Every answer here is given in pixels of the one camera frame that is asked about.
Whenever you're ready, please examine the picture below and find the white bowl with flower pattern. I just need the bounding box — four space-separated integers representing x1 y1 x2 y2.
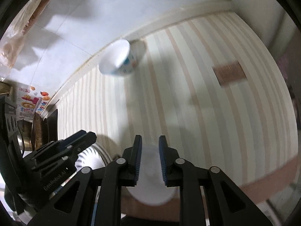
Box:
98 39 146 76

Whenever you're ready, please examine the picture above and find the plain white bowl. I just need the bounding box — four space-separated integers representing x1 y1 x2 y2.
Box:
127 145 179 206

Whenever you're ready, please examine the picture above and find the black camera box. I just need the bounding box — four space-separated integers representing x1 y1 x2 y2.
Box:
1 96 18 146

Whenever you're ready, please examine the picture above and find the clear plastic bag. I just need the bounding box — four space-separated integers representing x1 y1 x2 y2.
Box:
1 0 51 80

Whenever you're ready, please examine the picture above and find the colourful fruit sticker sheet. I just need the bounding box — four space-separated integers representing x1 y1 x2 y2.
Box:
16 85 52 122

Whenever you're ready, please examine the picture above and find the white ribbed plate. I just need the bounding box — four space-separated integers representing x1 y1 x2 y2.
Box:
75 143 112 172

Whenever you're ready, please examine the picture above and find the striped table mat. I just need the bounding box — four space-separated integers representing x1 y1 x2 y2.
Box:
56 11 301 208

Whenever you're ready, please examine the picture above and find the brown mat label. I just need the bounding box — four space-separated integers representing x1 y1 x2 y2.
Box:
212 61 246 86

